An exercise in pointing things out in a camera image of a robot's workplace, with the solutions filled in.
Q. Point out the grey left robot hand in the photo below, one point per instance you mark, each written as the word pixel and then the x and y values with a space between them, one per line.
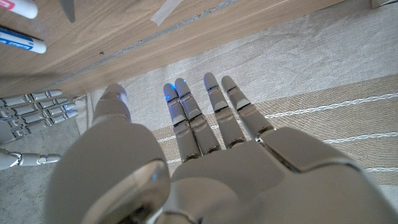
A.
pixel 248 180

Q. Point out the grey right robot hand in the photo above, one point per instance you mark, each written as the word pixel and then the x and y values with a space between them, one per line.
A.
pixel 31 109

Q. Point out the red marker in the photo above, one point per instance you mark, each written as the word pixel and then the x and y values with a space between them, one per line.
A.
pixel 18 7

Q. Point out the grey tape outline marking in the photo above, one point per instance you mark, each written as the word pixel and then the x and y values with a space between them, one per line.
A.
pixel 155 35

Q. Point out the blue marker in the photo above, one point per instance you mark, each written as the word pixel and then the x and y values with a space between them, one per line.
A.
pixel 21 42

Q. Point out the beige striped curtain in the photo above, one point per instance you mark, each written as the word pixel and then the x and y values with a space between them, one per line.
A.
pixel 295 62

